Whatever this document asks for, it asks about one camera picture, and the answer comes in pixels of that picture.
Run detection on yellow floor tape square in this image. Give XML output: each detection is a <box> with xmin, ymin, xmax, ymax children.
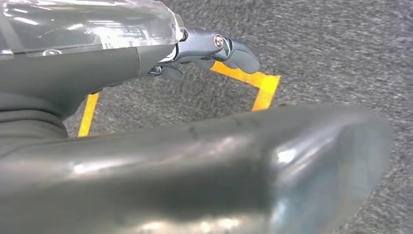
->
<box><xmin>77</xmin><ymin>61</ymin><xmax>282</xmax><ymax>138</ymax></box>

